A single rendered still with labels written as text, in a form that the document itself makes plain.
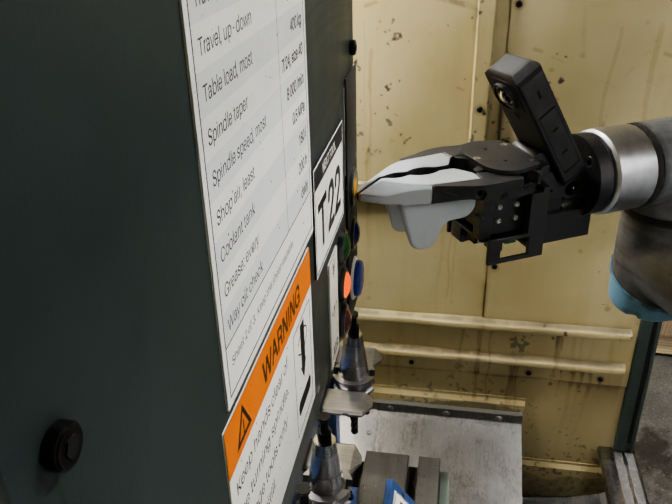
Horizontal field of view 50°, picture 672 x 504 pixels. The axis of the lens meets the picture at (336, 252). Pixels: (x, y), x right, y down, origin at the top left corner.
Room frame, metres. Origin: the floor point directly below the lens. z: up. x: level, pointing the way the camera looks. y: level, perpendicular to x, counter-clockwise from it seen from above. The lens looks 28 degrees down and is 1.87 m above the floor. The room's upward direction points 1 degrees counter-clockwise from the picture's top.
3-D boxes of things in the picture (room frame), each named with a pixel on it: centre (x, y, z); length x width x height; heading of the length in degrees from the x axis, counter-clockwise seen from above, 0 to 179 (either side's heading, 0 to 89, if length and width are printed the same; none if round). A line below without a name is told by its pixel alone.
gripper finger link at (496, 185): (0.52, -0.11, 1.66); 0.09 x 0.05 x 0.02; 109
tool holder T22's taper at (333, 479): (0.63, 0.02, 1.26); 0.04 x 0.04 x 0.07
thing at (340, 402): (0.80, -0.01, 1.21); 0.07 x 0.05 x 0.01; 79
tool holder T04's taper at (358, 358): (0.85, -0.02, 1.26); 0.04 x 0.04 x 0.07
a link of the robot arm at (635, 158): (0.59, -0.24, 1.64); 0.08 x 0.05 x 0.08; 20
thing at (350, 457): (0.69, 0.01, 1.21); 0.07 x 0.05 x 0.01; 79
